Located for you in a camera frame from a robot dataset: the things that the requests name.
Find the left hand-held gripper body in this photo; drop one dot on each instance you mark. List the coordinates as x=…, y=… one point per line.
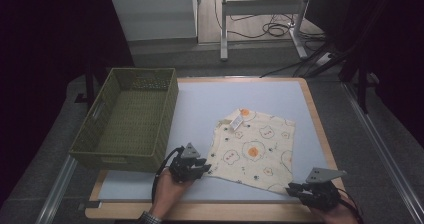
x=183, y=167

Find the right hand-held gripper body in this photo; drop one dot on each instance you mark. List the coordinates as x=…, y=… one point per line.
x=321, y=194

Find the cream printed cloth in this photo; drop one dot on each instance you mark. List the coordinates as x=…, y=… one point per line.
x=260, y=150

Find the green woven basket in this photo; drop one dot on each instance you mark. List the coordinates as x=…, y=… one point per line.
x=133, y=117

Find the person's right hand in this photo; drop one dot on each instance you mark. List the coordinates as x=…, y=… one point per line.
x=336, y=215

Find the person's left hand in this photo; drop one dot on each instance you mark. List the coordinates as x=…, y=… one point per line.
x=166, y=195

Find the white power strip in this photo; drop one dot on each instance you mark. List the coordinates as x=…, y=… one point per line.
x=324, y=59

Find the white cabinet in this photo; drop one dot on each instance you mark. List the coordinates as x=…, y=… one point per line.
x=156, y=14

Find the metal rail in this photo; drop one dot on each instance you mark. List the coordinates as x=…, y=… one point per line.
x=383, y=150
x=58, y=190

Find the white desk frame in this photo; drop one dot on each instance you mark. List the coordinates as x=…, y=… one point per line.
x=260, y=6

